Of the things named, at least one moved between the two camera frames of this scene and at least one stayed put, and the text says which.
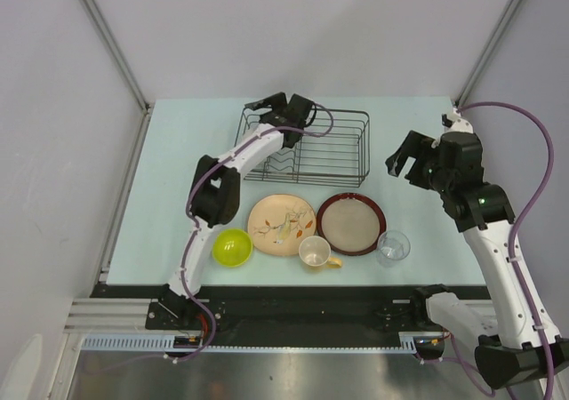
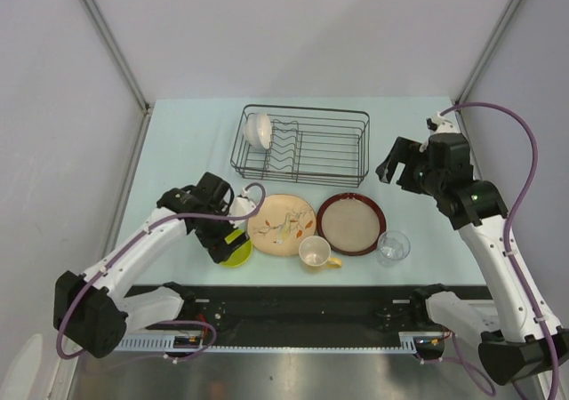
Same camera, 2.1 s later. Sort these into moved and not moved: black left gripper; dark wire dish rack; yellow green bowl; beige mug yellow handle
Moved: black left gripper
Not moved: dark wire dish rack; beige mug yellow handle; yellow green bowl
